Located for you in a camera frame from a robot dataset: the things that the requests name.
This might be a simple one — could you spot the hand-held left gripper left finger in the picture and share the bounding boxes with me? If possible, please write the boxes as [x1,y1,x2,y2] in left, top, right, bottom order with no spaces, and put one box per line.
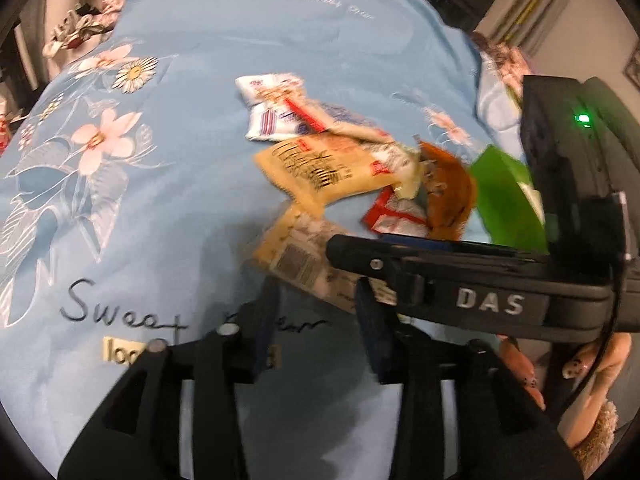
[57,277,282,480]

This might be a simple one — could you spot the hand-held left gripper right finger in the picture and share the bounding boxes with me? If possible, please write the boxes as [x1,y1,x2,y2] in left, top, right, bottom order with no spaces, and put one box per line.
[355,276,584,480]

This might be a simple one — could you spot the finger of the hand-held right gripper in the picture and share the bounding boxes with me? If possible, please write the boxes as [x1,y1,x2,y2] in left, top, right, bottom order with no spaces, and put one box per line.
[326,234,549,307]

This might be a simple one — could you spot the red white snack packet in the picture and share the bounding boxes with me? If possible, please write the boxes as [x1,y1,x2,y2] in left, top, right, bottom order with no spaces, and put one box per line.
[361,186,431,237]

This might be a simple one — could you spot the green box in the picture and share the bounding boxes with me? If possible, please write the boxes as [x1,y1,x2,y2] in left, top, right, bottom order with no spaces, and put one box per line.
[469,144,548,252]

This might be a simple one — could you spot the orange brown snack packet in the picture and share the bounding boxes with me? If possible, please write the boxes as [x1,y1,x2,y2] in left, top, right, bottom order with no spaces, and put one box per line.
[417,141,478,242]

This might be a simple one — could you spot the pale barcode snack packet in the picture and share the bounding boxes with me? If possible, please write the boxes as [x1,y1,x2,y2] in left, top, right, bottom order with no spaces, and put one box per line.
[250,205,401,317]

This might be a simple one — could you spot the small clear white snack packet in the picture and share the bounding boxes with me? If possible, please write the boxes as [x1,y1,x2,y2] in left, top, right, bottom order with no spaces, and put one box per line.
[370,142,423,200]

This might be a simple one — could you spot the yellow snack packet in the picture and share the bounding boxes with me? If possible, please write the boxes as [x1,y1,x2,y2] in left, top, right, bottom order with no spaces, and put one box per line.
[254,132,401,218]

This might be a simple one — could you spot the white blue label snack packet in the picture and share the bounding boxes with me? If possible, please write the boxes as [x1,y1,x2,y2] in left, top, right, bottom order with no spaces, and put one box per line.
[295,101,396,143]

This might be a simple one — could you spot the white red-blue print snack packet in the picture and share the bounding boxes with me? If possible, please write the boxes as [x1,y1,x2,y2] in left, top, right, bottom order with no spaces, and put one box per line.
[235,73,321,142]

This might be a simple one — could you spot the person's right forearm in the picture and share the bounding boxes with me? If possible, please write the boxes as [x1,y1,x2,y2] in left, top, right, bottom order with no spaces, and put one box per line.
[570,400,622,480]

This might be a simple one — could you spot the person's right hand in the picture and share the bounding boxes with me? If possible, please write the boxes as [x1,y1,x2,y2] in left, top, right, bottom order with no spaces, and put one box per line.
[500,334,635,451]

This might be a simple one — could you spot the blue floral pillow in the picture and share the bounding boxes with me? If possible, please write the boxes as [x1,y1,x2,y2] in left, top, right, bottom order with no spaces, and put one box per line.
[470,32,531,133]

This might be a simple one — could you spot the blue floral blanket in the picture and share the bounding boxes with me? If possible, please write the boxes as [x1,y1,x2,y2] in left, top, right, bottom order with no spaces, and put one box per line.
[0,0,526,480]

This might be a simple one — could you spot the floral clothes pile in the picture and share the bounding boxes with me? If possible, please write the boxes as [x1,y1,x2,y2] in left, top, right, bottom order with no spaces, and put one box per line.
[42,0,125,58]

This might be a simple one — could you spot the framed wall panel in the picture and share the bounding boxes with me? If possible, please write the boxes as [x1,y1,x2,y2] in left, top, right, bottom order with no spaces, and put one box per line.
[472,0,576,53]

